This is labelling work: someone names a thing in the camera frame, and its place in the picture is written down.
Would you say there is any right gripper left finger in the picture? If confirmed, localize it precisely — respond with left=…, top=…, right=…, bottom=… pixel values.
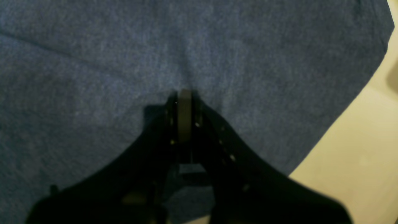
left=26, top=92, right=178, bottom=224

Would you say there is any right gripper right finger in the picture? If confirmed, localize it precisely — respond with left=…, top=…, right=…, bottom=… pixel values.
left=179, top=90, right=352, bottom=224

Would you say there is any dark blue t-shirt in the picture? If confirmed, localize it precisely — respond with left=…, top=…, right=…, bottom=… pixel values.
left=0, top=0, right=394, bottom=224

